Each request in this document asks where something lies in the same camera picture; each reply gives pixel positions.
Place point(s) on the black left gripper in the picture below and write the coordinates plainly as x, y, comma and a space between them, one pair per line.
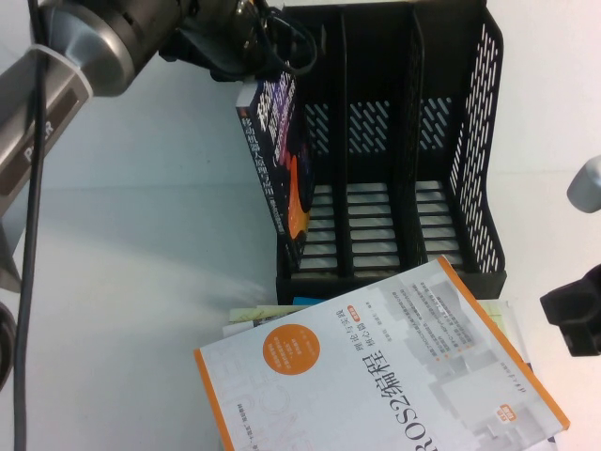
206, 51

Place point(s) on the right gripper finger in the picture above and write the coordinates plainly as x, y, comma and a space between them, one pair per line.
584, 340
577, 303

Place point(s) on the dark mobile robot book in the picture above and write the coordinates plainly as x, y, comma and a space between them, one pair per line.
282, 155

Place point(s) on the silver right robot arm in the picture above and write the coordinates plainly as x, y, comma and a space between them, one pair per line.
587, 188

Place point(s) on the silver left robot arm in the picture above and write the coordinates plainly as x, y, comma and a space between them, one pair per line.
94, 47

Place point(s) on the dark purple book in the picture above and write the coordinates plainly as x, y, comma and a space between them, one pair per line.
529, 365

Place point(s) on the black three-slot book stand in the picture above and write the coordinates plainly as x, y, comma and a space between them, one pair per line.
404, 141

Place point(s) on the white orange ROS2 book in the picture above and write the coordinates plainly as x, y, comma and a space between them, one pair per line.
375, 376

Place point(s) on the blue book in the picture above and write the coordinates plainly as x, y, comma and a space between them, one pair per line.
304, 300

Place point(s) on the white book with dark print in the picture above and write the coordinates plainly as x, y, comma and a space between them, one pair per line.
235, 329

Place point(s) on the books under the stack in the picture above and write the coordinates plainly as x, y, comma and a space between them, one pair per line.
263, 311

